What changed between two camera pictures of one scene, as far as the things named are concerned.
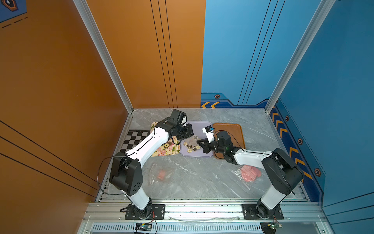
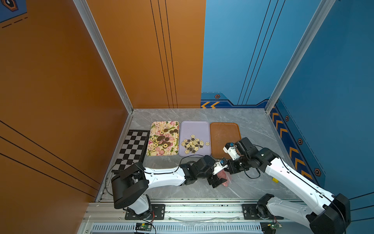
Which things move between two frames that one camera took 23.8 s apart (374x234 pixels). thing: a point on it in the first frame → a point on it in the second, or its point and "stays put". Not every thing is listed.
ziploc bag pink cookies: (248, 175) → (223, 174)
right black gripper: (205, 146) → (232, 170)
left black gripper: (190, 131) → (213, 182)
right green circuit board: (269, 227) stays put
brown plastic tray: (235, 132) stays put
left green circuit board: (143, 226) stays put
